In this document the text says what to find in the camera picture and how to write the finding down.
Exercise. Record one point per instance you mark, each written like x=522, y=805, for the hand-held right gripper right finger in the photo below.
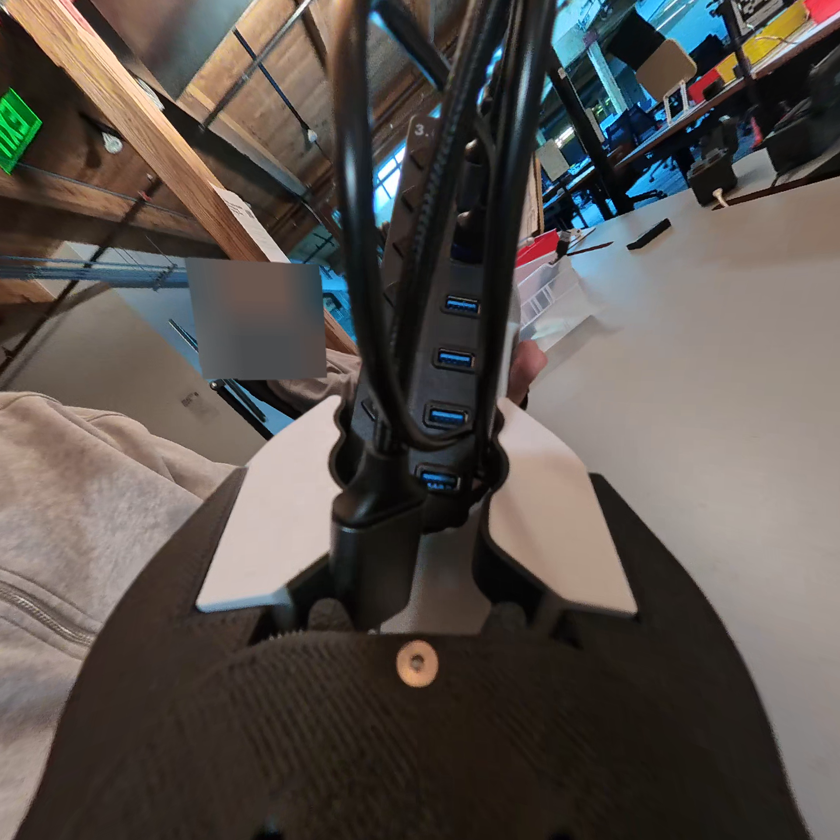
x=558, y=525

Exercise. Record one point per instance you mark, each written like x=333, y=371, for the person's grey hoodie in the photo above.
x=79, y=492

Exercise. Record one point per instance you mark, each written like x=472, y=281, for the white desk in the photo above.
x=689, y=394

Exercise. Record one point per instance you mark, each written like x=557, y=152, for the wooden beam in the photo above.
x=164, y=151

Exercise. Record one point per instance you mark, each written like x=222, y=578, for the clear plastic storage bin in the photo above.
x=558, y=295

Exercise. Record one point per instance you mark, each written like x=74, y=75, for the white paper label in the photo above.
x=253, y=223

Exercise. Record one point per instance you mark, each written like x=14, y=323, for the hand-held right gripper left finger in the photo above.
x=262, y=525

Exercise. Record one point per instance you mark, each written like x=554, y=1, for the red storage bin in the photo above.
x=538, y=250

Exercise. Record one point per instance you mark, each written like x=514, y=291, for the small black bar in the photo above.
x=648, y=234

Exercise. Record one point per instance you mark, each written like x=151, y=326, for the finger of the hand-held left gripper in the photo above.
x=510, y=361

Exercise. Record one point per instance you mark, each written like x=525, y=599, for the dark device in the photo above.
x=804, y=124

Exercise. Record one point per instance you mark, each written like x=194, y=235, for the green exit sign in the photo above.
x=16, y=131

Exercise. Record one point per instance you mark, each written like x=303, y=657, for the black USB hub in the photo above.
x=453, y=387

